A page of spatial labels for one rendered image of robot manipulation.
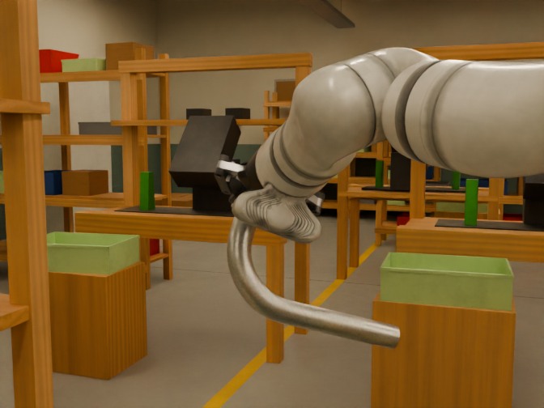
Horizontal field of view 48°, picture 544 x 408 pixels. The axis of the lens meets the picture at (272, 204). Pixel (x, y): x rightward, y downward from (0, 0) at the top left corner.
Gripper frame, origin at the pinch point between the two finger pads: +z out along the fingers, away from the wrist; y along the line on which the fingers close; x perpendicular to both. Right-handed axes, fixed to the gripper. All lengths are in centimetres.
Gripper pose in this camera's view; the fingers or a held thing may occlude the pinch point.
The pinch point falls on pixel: (252, 201)
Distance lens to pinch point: 77.3
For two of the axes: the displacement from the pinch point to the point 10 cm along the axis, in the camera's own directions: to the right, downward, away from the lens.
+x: -2.7, 9.0, -3.4
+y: -9.1, -3.5, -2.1
